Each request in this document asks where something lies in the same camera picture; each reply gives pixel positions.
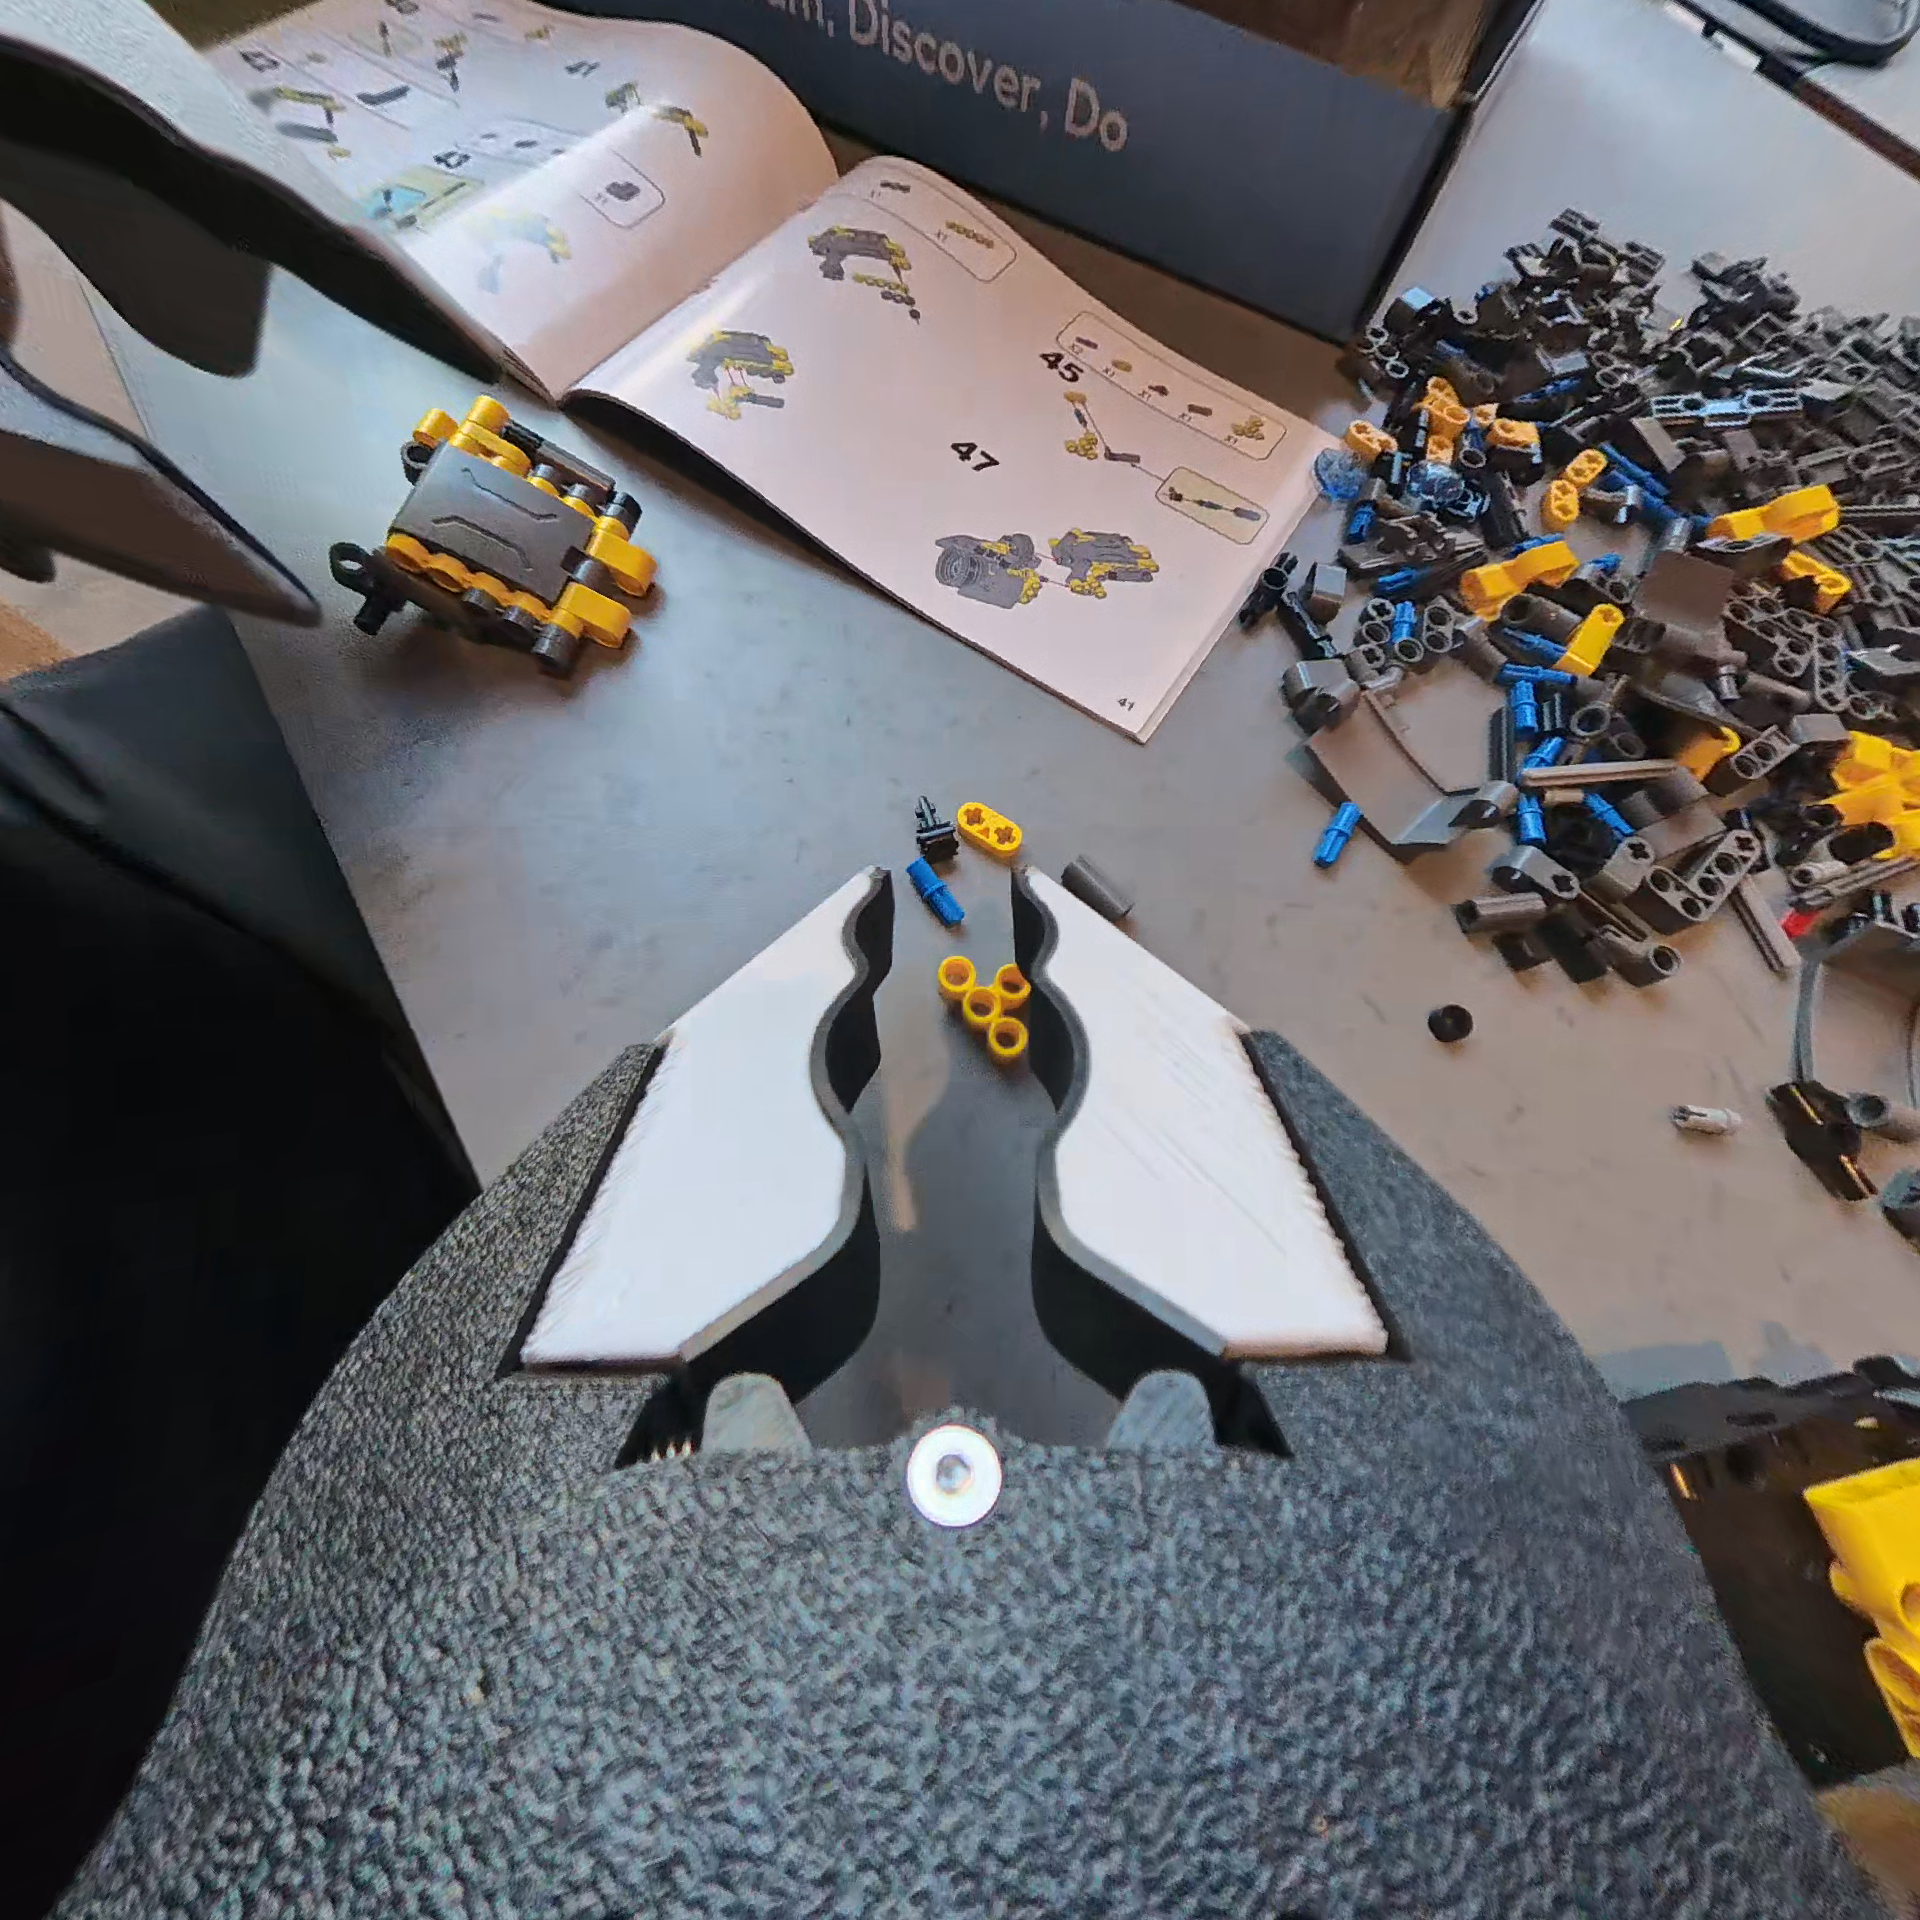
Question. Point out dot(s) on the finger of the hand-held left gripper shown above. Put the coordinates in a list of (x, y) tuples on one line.
[(135, 510), (182, 90)]

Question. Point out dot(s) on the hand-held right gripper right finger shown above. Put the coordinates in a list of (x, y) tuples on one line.
[(1202, 1185)]

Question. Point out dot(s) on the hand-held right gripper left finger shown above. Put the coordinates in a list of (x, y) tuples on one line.
[(706, 1201)]

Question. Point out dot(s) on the yellow angled toy liftarm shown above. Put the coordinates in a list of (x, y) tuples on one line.
[(986, 997)]

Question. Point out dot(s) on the small grey toy connector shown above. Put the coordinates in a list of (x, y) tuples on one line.
[(1098, 886)]

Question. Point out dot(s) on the yellow grey toy brick assembly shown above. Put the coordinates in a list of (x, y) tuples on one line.
[(482, 517)]

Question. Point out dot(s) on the blue toy pin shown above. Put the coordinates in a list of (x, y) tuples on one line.
[(1337, 833), (937, 889)]

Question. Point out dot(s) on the small yellow toy liftarm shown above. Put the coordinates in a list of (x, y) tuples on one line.
[(990, 828)]

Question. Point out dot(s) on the small black toy connector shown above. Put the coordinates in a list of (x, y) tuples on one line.
[(934, 822)]

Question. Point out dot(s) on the pile of toy parts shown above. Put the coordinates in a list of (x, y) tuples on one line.
[(1652, 599)]

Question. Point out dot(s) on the small black toy bushing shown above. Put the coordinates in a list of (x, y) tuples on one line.
[(1447, 1022)]

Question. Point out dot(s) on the small light grey toy pin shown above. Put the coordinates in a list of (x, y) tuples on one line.
[(1709, 1118)]

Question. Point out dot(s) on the black toy axle connector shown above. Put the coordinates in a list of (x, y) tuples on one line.
[(1268, 591)]

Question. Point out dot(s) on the open instruction booklet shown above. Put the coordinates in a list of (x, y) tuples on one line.
[(902, 452)]

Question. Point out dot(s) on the dark blue cardboard box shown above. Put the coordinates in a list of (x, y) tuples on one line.
[(1202, 165)]

